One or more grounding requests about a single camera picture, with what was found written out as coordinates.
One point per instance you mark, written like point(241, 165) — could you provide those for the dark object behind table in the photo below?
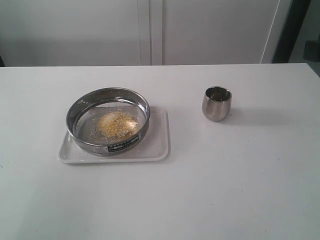
point(312, 50)

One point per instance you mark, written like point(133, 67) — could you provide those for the round stainless steel sieve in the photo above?
point(83, 115)

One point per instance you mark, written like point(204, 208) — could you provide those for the white cabinet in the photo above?
point(139, 32)

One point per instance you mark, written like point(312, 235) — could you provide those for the white plastic tray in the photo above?
point(154, 147)

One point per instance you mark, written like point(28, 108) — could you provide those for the stainless steel cup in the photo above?
point(216, 104)

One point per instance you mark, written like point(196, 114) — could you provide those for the yellow and white grains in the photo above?
point(116, 124)

